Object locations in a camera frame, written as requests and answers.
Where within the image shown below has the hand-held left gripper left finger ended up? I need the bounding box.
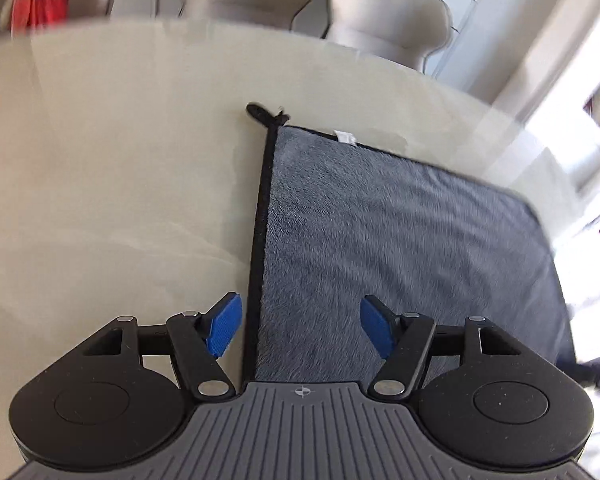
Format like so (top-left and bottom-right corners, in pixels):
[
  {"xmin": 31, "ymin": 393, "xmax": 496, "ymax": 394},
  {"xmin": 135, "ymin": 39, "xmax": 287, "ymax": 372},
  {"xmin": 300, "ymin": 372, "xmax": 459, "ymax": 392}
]
[{"xmin": 82, "ymin": 292, "xmax": 244, "ymax": 402}]

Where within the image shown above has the white cabinet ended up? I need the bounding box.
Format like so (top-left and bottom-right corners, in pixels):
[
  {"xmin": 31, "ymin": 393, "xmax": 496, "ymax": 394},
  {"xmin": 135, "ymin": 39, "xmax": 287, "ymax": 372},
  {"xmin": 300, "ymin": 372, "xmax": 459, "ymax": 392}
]
[{"xmin": 380, "ymin": 0, "xmax": 481, "ymax": 80}]

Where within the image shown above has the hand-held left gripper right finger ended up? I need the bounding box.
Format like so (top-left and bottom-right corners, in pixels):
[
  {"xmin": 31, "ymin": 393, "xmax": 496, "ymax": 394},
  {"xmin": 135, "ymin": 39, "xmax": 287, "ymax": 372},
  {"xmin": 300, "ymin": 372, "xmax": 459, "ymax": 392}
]
[{"xmin": 360, "ymin": 295, "xmax": 523, "ymax": 401}]

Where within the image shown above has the grey towel with black trim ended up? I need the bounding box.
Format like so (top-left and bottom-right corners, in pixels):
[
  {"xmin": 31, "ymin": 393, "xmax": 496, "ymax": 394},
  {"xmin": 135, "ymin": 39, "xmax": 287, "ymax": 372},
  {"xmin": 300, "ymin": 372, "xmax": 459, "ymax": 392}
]
[{"xmin": 242, "ymin": 102, "xmax": 581, "ymax": 384}]

